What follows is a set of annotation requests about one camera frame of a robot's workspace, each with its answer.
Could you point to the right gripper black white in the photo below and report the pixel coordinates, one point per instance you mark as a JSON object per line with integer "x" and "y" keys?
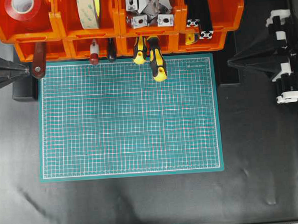
{"x": 277, "y": 56}

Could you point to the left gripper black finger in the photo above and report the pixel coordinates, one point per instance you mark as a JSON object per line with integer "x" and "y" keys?
{"x": 9, "y": 70}

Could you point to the foam tape roll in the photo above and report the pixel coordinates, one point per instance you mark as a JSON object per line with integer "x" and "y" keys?
{"x": 89, "y": 13}

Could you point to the orange bin bottom right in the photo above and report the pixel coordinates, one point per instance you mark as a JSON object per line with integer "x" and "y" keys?
{"x": 216, "y": 43}

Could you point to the orange bin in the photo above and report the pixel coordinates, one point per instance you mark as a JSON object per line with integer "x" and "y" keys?
{"x": 168, "y": 44}
{"x": 225, "y": 15}
{"x": 55, "y": 51}
{"x": 216, "y": 43}
{"x": 12, "y": 31}
{"x": 128, "y": 31}
{"x": 80, "y": 49}
{"x": 68, "y": 21}

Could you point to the orange bin bottom left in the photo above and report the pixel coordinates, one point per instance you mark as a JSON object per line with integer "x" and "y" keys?
{"x": 55, "y": 51}

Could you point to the red tape roll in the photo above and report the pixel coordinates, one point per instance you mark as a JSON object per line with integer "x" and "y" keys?
{"x": 30, "y": 13}

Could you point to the orange bin top left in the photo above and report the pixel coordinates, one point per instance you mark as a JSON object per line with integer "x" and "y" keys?
{"x": 12, "y": 31}

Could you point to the orange bin top right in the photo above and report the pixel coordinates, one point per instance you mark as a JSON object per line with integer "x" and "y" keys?
{"x": 225, "y": 15}

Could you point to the black aluminium extrusion right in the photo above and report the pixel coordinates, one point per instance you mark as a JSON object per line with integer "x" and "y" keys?
{"x": 205, "y": 22}

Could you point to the black aluminium extrusion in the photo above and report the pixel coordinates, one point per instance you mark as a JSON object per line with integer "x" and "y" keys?
{"x": 192, "y": 13}
{"x": 205, "y": 22}

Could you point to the yellow black tool in bin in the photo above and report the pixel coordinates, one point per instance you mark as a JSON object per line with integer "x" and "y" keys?
{"x": 190, "y": 39}

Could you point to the black aluminium extrusion left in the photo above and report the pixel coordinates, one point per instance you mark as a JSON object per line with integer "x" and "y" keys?
{"x": 192, "y": 13}

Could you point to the yellow black screwdriver long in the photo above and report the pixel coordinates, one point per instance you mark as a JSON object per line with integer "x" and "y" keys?
{"x": 157, "y": 62}

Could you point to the green cutting mat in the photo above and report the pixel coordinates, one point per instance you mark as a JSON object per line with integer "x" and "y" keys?
{"x": 113, "y": 120}

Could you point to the yellow black screwdriver short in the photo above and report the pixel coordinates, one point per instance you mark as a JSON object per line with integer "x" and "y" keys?
{"x": 140, "y": 51}

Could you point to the brown wooden tool handle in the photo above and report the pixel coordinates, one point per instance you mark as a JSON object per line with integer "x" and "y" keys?
{"x": 39, "y": 60}

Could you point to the red white tool handle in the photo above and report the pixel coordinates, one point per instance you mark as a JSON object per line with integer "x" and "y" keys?
{"x": 94, "y": 52}

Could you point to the silver corner bracket lower right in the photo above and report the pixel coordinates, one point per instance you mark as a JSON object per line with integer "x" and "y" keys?
{"x": 166, "y": 20}

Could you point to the silver corner bracket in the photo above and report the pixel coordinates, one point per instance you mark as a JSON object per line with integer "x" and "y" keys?
{"x": 131, "y": 5}
{"x": 166, "y": 20}
{"x": 139, "y": 21}
{"x": 154, "y": 7}

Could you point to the dark brown tool handle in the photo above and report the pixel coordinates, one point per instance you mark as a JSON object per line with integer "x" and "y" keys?
{"x": 111, "y": 50}

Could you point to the silver corner bracket centre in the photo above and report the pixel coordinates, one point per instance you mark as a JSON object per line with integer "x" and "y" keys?
{"x": 154, "y": 7}

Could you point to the silver corner bracket lower left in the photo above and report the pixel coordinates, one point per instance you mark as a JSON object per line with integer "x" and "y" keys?
{"x": 139, "y": 21}

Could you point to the silver corner bracket top left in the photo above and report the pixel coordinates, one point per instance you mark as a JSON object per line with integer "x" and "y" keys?
{"x": 131, "y": 5}

